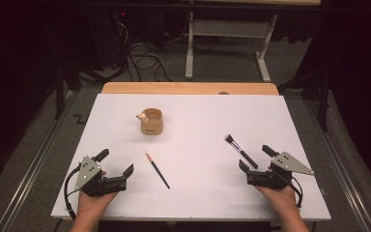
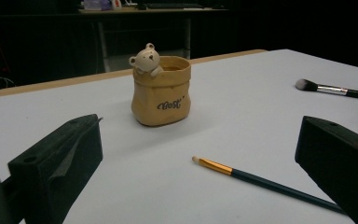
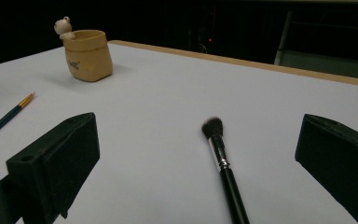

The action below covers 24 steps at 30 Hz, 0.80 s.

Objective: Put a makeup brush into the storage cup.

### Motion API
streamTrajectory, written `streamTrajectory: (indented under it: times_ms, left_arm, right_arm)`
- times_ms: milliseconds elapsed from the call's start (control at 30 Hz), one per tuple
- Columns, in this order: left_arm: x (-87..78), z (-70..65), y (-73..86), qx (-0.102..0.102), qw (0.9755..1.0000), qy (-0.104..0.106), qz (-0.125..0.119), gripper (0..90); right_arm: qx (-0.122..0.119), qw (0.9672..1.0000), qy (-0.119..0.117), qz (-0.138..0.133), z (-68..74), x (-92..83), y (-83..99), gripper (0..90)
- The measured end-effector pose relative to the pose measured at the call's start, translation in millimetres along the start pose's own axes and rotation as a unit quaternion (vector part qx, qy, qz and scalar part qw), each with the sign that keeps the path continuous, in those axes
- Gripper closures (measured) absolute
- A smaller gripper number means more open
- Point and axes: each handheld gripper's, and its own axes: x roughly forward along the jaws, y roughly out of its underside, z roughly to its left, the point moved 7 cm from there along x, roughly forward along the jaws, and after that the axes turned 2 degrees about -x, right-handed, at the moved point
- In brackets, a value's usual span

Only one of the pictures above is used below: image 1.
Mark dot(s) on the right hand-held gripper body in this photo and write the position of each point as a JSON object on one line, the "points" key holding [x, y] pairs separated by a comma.
{"points": [[286, 164]]}

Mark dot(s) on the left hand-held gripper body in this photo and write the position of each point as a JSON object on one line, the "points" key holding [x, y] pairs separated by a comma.
{"points": [[88, 175]]}

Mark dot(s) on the black makeup brush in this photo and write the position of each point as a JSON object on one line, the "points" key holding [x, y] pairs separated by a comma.
{"points": [[241, 151]]}

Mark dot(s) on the black pencil with gold end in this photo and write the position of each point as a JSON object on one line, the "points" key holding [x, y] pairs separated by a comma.
{"points": [[157, 170]]}

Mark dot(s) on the wooden pen holder cup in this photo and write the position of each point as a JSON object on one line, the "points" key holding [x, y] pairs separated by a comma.
{"points": [[151, 127]]}

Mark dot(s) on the person's left hand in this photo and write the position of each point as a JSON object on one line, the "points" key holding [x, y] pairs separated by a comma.
{"points": [[93, 203]]}

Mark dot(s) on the person's right hand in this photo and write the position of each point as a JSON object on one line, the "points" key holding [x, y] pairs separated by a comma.
{"points": [[278, 197]]}

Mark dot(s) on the white board sheet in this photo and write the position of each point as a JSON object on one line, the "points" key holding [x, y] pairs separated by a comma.
{"points": [[199, 129]]}

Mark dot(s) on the black metal stand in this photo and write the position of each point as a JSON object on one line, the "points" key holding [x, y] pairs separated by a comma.
{"points": [[59, 93], [324, 96]]}

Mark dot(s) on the metal floor rail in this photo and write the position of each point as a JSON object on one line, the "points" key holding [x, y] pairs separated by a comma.
{"points": [[344, 167], [35, 167]]}

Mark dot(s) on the desk with white frame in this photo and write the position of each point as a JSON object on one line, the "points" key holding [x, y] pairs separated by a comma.
{"points": [[228, 28]]}

